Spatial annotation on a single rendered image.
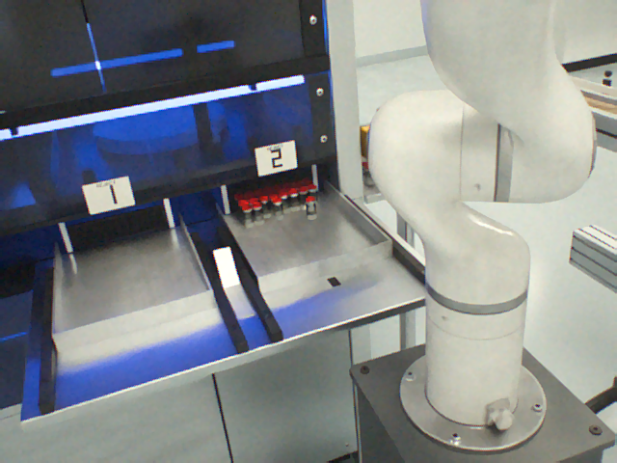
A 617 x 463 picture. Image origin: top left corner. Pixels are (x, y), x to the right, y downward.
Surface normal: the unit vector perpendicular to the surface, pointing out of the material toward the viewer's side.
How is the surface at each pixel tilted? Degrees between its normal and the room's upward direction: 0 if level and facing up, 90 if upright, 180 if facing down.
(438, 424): 0
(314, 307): 0
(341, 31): 90
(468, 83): 130
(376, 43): 90
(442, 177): 101
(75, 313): 0
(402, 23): 90
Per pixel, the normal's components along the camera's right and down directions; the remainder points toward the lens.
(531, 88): 0.47, 0.60
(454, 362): -0.54, 0.43
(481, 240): 0.22, -0.62
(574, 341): -0.09, -0.88
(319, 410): 0.35, 0.40
